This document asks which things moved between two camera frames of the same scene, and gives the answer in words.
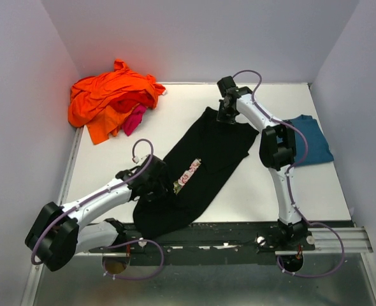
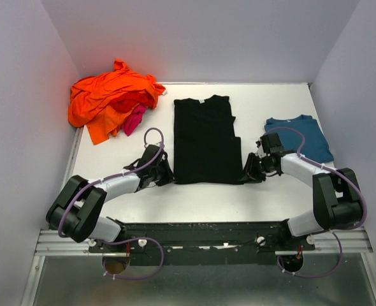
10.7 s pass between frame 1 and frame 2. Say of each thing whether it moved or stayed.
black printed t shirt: moved
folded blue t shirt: stayed
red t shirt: stayed
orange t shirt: stayed
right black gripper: moved
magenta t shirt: stayed
